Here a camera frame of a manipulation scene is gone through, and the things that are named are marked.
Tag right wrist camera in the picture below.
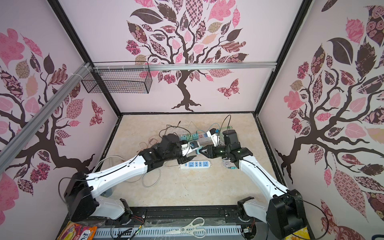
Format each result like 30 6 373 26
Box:
207 128 220 147

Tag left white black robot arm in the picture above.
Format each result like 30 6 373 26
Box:
64 134 200 222

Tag black wire basket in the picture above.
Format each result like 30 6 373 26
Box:
82 61 153 94

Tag aluminium frame bar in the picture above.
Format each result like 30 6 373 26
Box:
1 62 277 173

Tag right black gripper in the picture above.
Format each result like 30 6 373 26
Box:
199 142 231 159

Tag black usb cable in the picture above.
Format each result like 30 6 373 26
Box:
158 120 193 139

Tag white mug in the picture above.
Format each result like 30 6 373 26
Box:
101 188 113 198

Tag white handled scissors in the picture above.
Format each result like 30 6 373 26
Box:
166 217 207 239

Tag long multicolour power strip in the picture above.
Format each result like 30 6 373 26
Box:
180 133 212 145

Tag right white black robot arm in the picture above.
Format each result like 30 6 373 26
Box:
199 129 308 240

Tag small blue-socket power strip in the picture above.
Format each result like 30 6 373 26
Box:
180 161 211 170

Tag white slotted cable duct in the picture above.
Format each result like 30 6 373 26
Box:
94 226 243 240

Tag black mounting rail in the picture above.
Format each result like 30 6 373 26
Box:
64 203 271 226

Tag yellow snack bag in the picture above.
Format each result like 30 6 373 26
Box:
284 227 310 240

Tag white power strip cable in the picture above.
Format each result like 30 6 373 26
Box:
89 154 181 189

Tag red yellow snack packet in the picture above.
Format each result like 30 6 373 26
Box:
57 221 97 240

